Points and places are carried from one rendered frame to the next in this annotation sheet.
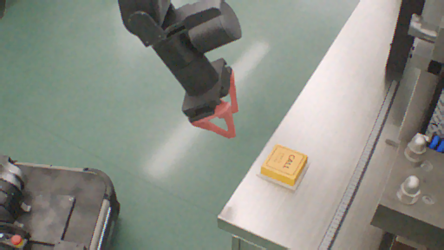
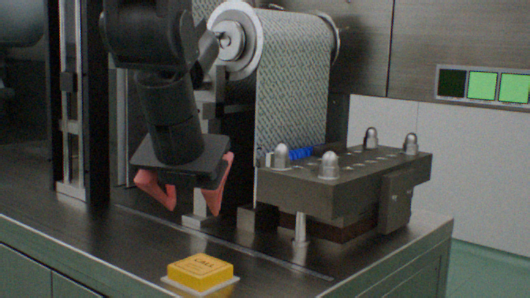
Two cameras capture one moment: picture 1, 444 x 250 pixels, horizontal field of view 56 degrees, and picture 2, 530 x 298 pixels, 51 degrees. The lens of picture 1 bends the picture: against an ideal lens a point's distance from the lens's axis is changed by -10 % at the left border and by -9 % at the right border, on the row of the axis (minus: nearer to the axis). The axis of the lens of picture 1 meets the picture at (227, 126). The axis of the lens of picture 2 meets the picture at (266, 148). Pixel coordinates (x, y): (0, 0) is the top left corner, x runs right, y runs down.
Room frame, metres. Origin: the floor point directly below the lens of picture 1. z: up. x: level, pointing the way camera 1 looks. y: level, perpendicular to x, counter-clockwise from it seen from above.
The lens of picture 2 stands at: (0.35, 0.64, 1.25)
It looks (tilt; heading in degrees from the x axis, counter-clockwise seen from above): 11 degrees down; 280
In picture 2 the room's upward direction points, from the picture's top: 2 degrees clockwise
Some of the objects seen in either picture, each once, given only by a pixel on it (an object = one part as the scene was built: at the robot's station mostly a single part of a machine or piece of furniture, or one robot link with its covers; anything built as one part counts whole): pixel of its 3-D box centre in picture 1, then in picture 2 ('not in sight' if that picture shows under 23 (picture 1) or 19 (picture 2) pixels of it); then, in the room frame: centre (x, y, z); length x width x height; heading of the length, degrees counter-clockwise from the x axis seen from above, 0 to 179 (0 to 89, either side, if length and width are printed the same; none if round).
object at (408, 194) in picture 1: (411, 187); (329, 164); (0.40, -0.28, 1.05); 0.04 x 0.04 x 0.04
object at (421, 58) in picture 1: (417, 85); (202, 144); (0.65, -0.37, 1.05); 0.06 x 0.05 x 0.31; 61
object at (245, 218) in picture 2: not in sight; (290, 204); (0.48, -0.47, 0.92); 0.28 x 0.04 x 0.04; 61
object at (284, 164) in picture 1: (284, 164); (200, 272); (0.57, -0.11, 0.91); 0.07 x 0.07 x 0.02; 61
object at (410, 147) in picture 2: not in sight; (411, 143); (0.24, -0.56, 1.05); 0.04 x 0.04 x 0.04
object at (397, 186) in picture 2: not in sight; (397, 199); (0.27, -0.41, 0.96); 0.10 x 0.03 x 0.11; 61
